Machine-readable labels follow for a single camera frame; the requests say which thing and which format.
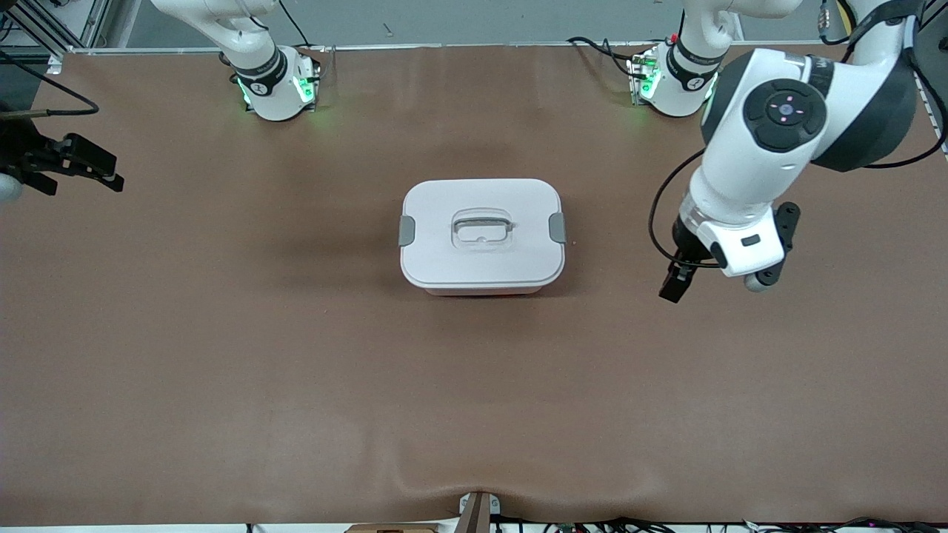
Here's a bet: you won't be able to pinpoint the black left base cables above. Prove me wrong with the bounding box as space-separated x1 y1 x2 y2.
567 36 649 78

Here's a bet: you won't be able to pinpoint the aluminium frame structure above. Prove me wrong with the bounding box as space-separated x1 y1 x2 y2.
0 0 112 75

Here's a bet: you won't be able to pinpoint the black right base cable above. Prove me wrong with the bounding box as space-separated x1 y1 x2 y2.
278 0 316 49

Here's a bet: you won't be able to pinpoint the white box lid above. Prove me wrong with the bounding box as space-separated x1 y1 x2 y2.
401 178 567 291

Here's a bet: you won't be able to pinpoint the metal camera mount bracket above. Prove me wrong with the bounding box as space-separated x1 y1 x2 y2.
458 492 502 533

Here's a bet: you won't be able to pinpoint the brown table mat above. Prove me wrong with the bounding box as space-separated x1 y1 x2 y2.
0 43 948 528

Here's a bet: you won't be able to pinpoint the pink plastic box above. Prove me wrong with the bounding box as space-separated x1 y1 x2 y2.
426 285 545 297

